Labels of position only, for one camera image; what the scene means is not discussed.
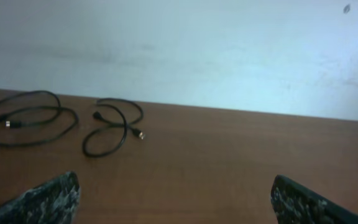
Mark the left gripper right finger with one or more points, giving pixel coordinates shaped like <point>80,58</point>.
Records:
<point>294,203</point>

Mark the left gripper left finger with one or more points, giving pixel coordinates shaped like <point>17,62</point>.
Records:
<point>54,201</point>

